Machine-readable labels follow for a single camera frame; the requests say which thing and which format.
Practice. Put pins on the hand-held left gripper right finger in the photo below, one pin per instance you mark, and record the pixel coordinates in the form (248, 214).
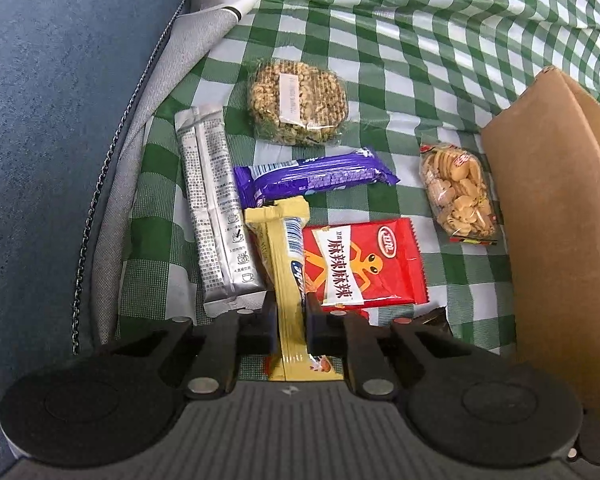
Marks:
(325, 332)

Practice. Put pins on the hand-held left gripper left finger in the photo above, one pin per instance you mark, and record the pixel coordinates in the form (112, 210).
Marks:
(257, 332)

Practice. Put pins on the yellow snack bar packet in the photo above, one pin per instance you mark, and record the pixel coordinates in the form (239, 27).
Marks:
(285, 270)

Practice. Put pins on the silver sachet strip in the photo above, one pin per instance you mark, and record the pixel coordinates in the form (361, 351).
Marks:
(215, 220)

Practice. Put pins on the brown cardboard box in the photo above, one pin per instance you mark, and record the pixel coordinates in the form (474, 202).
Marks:
(555, 240)

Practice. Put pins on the red snack packet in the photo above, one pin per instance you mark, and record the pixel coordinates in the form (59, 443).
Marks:
(375, 265)

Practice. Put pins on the dark brown wrapper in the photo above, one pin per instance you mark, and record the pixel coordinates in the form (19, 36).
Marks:
(432, 322)

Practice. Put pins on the purple snack bar packet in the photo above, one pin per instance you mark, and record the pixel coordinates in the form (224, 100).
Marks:
(315, 175)

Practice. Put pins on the clear bag of biscuits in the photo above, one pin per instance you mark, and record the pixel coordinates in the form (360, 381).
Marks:
(460, 195)

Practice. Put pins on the round grain cake packet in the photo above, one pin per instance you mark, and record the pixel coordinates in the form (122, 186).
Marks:
(300, 105)

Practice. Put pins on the grey zipped fabric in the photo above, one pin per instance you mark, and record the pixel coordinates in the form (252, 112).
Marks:
(130, 125)

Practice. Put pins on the green checked cloth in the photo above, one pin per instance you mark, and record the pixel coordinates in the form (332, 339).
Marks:
(405, 60)

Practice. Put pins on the blue sofa cushion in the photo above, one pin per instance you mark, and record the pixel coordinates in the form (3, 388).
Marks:
(45, 135)

